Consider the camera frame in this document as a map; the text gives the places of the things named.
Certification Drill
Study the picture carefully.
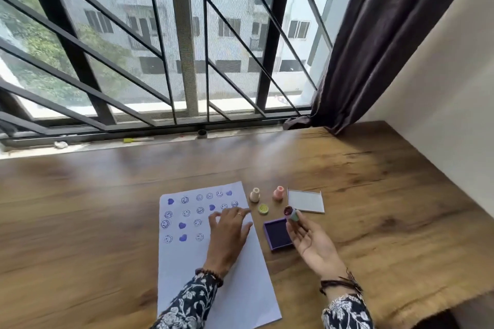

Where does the person's right hand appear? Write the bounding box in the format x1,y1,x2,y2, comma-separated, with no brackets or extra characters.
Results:
285,210,348,282

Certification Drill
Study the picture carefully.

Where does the person's left hand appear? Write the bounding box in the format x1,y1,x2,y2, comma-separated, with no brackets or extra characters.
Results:
202,207,254,278

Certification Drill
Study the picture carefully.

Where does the purple ink pad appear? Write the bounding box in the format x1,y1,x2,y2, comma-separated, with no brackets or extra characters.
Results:
263,218,295,252

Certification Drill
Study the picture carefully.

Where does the clear ink pad lid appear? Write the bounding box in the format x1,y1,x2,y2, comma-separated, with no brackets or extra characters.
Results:
287,189,326,214

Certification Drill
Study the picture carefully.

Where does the white paper sheet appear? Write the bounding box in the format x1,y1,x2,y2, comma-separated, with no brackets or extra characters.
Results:
157,181,283,329

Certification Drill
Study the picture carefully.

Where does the person's right forearm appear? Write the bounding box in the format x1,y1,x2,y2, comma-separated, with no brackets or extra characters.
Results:
321,294,375,329

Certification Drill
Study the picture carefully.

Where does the person's left forearm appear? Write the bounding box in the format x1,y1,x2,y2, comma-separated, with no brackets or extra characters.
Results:
150,273,219,329

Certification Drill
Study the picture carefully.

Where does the dark brown curtain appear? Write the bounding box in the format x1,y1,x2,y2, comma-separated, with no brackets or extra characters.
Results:
284,0,489,136

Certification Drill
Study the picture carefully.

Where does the black metal window grille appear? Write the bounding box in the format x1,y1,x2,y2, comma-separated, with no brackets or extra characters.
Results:
0,0,367,144

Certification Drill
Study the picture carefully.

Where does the black thread bracelet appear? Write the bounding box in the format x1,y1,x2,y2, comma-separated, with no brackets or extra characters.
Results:
319,268,364,297

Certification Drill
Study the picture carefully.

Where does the brown bead bracelet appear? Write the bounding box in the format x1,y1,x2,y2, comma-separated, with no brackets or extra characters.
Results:
195,267,225,288

